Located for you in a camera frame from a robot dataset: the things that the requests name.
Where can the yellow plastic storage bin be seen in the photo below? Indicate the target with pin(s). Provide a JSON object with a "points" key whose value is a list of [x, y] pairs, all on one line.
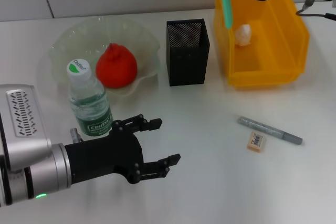
{"points": [[275, 51]]}

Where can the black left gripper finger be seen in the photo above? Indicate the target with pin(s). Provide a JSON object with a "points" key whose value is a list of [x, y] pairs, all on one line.
{"points": [[155, 124], [173, 159]]}

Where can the grey marker pen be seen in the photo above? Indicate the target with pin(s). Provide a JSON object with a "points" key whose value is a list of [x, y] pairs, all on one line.
{"points": [[267, 129]]}

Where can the black mesh pen holder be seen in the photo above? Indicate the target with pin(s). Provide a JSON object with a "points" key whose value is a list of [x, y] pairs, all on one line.
{"points": [[187, 69]]}

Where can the clear green-label water bottle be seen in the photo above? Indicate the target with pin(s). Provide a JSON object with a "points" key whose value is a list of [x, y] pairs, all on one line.
{"points": [[89, 100]]}

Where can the pale green glass fruit plate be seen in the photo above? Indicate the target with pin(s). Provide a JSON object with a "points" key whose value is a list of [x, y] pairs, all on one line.
{"points": [[126, 32]]}

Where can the white paper ball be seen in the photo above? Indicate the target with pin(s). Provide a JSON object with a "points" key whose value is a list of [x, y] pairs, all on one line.
{"points": [[243, 35]]}

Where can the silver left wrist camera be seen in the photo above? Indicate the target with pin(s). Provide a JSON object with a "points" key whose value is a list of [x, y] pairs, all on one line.
{"points": [[23, 124]]}

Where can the beige eraser with barcode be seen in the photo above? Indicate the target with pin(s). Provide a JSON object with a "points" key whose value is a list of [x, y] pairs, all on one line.
{"points": [[256, 141]]}

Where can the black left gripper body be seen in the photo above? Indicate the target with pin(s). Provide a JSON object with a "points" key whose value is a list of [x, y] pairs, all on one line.
{"points": [[105, 155]]}

